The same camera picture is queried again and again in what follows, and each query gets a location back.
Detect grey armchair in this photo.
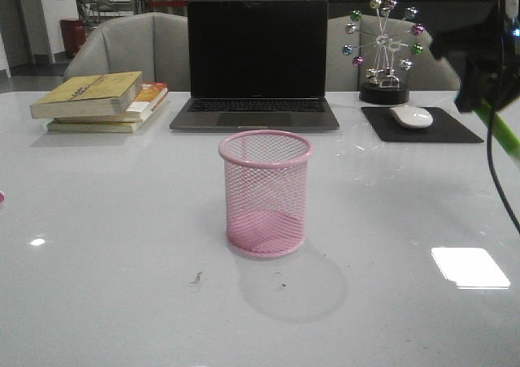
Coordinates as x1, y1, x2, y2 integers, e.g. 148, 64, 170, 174
63, 12, 191, 92
326, 16, 460, 92

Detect pale bottom book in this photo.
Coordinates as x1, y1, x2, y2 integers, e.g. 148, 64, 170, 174
46, 99, 166, 134

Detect ferris wheel desk ornament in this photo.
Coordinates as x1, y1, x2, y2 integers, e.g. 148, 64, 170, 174
341, 0, 426, 105

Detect grey right armchair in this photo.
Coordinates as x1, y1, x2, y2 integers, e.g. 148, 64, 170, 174
326, 16, 460, 92

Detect green marker pen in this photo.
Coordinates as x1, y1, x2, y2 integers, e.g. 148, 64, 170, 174
474, 100, 519, 165

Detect grey left armchair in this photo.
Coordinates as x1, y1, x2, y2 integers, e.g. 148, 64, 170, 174
63, 12, 191, 92

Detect yellow top book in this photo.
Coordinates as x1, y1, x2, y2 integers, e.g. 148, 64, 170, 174
30, 71, 142, 119

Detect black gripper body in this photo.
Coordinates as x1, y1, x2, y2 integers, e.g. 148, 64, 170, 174
430, 0, 519, 113

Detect grey open laptop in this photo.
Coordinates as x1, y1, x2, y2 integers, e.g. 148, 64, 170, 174
170, 0, 339, 132

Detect white computer mouse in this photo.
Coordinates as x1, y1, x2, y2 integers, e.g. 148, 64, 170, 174
389, 106, 434, 129

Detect pink mesh pen holder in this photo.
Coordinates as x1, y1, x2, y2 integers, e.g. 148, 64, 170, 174
219, 129, 313, 257

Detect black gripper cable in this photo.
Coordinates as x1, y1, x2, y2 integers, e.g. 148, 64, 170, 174
486, 106, 520, 235

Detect red trash bin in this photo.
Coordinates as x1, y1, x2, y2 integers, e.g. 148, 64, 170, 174
60, 19, 86, 58

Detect black mouse pad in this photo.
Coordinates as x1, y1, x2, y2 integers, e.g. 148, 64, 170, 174
361, 106, 483, 144

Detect orange middle book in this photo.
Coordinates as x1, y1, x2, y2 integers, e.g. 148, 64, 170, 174
57, 82, 168, 123

